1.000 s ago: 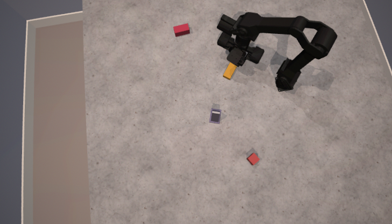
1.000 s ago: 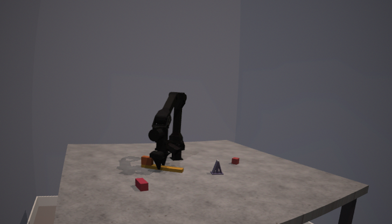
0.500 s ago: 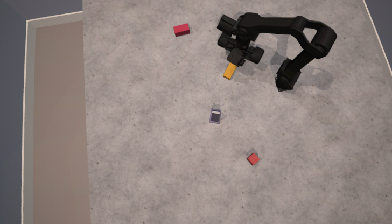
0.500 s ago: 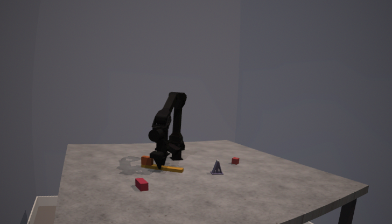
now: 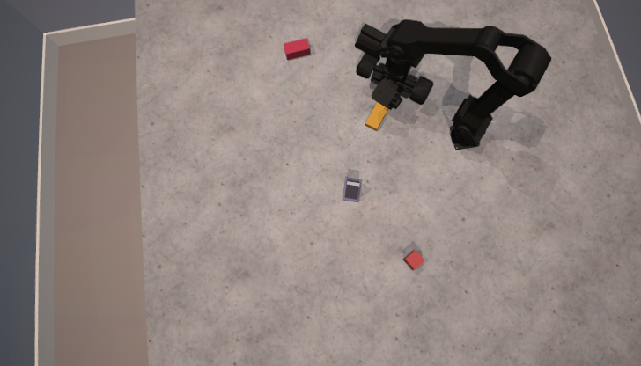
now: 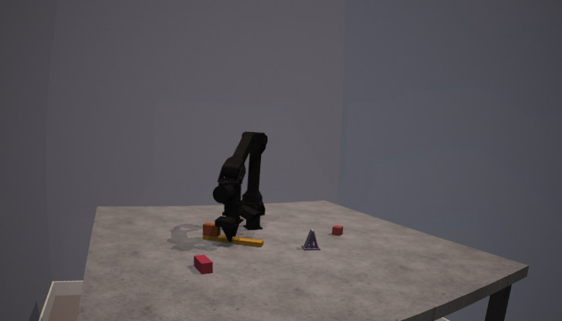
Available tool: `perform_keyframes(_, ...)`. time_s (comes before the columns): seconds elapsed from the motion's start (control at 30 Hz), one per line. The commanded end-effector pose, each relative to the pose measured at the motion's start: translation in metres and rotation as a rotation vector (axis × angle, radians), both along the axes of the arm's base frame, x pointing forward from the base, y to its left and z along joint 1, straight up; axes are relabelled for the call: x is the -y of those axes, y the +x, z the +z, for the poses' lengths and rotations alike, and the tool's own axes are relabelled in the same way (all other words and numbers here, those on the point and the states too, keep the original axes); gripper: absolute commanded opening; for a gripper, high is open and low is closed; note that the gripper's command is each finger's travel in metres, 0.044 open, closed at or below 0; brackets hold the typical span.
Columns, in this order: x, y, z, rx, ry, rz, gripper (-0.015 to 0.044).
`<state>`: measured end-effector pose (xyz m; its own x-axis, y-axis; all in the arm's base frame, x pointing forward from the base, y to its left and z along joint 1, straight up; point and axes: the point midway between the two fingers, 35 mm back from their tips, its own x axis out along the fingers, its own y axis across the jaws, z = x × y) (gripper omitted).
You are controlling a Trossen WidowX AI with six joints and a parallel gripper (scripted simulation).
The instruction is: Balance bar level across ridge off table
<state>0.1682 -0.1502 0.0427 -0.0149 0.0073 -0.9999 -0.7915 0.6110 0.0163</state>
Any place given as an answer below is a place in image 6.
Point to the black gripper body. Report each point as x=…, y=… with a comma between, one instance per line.
x=231, y=217

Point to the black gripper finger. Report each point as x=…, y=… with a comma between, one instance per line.
x=236, y=228
x=229, y=232

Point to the red rectangular block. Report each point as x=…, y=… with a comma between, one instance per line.
x=203, y=264
x=337, y=230

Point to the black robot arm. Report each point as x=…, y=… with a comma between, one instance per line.
x=230, y=186

